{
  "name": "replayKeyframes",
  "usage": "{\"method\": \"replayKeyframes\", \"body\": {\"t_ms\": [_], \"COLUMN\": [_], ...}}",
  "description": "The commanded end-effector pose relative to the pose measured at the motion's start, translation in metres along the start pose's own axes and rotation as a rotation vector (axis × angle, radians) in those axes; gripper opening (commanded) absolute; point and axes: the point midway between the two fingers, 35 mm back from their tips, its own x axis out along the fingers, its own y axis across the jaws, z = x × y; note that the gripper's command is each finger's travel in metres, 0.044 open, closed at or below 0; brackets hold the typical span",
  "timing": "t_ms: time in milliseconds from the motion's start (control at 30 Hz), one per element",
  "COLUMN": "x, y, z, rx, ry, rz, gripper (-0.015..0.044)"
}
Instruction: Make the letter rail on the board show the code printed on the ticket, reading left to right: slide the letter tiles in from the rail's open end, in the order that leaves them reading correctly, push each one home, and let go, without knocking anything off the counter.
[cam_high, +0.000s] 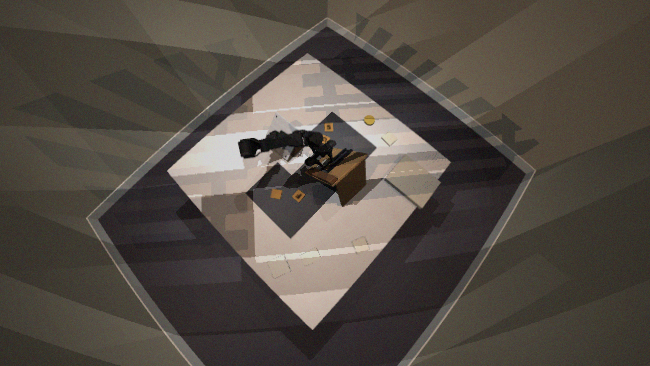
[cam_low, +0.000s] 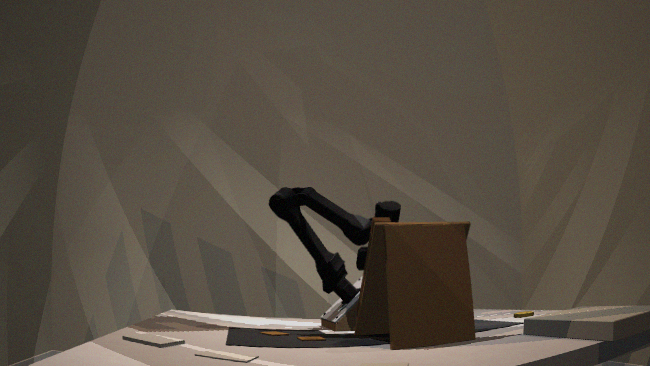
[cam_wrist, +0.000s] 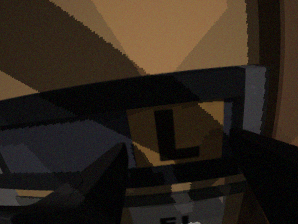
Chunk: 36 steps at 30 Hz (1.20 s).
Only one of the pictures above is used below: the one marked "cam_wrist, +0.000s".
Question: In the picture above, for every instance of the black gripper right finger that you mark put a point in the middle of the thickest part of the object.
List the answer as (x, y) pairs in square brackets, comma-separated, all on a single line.
[(270, 168)]

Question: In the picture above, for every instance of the tan wooden board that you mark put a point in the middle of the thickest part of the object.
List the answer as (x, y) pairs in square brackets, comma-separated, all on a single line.
[(69, 69)]

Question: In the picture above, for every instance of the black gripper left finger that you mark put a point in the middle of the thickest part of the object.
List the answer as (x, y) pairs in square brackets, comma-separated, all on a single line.
[(94, 196)]

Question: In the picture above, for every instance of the tan letter tile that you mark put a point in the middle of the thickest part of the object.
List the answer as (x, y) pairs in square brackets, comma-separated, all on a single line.
[(176, 133)]

